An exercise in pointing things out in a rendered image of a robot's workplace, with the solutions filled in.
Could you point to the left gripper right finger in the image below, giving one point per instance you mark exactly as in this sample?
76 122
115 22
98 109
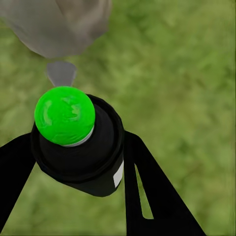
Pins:
171 215

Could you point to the pesticide atomizer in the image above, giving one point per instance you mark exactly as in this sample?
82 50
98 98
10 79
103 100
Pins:
77 138

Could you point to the tree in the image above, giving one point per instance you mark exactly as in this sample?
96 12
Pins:
56 28

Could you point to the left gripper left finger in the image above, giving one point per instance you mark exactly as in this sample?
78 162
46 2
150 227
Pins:
16 164

